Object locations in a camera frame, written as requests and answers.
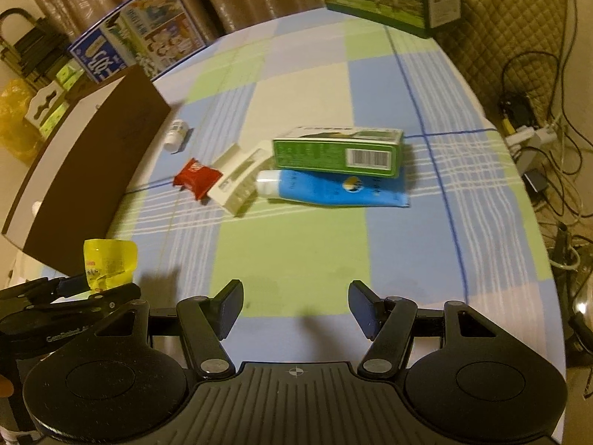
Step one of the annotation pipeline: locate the yellow snack pouch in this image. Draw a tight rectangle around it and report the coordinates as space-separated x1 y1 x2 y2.
83 239 138 292

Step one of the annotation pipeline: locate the red candy packet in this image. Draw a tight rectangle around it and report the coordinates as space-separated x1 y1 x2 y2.
173 158 222 201

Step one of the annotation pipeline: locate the blue hand cream tube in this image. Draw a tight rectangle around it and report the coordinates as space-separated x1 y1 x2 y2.
256 169 409 208

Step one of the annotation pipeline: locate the white plastic clip holder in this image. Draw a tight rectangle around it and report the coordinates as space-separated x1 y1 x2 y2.
207 141 274 215

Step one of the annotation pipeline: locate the green medicine box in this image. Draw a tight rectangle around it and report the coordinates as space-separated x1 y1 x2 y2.
272 126 404 178

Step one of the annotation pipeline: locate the person's left hand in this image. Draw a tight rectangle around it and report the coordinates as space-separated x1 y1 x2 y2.
0 376 14 398

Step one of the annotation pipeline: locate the checked blue green tablecloth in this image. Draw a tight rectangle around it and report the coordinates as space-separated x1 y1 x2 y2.
106 10 565 367

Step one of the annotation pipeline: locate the brown cardboard storage box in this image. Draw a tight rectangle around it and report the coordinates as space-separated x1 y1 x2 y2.
1 66 171 275

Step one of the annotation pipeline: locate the cardboard box with green tissues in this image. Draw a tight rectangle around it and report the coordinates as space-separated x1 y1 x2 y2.
25 59 86 140

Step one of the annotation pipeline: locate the yellow plastic bag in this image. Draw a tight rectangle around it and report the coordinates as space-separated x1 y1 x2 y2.
0 78 44 167

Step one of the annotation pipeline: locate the small white pill bottle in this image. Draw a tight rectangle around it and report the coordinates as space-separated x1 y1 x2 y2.
163 119 189 153

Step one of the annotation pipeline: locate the white power strip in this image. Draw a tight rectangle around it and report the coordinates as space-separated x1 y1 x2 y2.
504 126 557 153

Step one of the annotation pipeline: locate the black folding rack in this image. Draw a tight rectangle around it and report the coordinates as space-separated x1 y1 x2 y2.
1 8 72 90

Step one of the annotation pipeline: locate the dark blue milk carton box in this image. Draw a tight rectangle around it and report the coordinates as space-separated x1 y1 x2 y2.
69 0 206 82

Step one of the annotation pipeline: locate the quilted beige chair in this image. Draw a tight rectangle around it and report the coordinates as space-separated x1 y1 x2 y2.
435 0 568 122

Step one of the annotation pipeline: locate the black power cable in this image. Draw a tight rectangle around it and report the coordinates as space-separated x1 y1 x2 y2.
497 0 593 223

